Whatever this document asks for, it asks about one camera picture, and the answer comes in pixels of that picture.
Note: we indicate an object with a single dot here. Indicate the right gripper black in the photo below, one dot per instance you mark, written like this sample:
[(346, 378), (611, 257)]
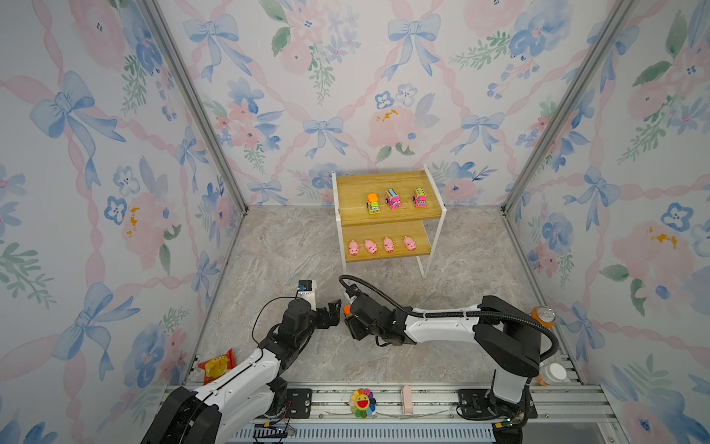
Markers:
[(353, 327)]

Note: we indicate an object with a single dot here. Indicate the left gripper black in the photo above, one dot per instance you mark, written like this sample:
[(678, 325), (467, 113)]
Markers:
[(333, 314)]

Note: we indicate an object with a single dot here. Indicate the pink pig toy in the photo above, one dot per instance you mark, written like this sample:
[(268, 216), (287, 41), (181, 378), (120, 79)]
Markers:
[(389, 245), (371, 247), (410, 243), (354, 248)]

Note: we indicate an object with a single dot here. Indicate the pink toy truck blue top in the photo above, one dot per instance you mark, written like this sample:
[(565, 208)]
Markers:
[(393, 200)]

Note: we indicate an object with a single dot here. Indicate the pink toy truck green top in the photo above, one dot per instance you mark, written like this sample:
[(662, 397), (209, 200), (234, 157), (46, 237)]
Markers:
[(419, 198)]

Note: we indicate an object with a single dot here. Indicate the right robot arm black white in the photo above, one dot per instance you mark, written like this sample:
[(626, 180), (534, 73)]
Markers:
[(517, 343)]

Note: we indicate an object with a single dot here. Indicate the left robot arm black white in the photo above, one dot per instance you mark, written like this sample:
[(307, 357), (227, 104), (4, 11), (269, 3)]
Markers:
[(215, 412)]

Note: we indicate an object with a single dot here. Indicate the rainbow smiling flower toy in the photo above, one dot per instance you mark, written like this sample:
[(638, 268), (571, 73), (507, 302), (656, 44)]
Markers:
[(363, 403)]

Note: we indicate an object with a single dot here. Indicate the pink rectangular block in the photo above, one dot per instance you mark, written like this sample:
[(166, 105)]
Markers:
[(407, 400)]

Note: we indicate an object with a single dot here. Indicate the red yellow snack packet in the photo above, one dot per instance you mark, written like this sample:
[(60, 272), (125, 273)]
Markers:
[(217, 367)]

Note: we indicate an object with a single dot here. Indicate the orange drink can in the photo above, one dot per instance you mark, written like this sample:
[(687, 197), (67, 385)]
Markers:
[(545, 315)]

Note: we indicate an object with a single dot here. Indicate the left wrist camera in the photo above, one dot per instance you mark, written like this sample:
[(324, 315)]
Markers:
[(306, 292)]

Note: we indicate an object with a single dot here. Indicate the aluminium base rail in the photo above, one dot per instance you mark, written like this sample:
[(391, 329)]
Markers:
[(320, 413)]

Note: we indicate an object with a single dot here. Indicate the wooden two-tier shelf white frame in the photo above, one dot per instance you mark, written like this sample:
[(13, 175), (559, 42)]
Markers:
[(354, 223)]

